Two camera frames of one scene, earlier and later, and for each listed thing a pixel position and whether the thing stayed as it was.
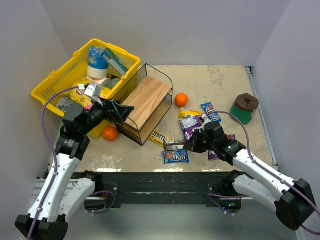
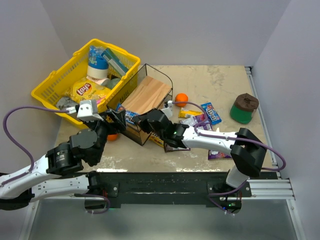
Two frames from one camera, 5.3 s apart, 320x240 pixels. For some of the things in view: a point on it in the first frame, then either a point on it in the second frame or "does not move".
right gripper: x=198 y=141 -> x=146 y=121
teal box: x=114 y=62 does not move
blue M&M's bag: x=177 y=156 -> x=129 y=115
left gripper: x=111 y=110 -> x=110 y=121
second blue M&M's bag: x=214 y=117 does not move
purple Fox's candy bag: x=188 y=125 does not move
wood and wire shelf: x=151 y=95 does not move
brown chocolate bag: x=169 y=145 does not move
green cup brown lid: x=244 y=107 does not move
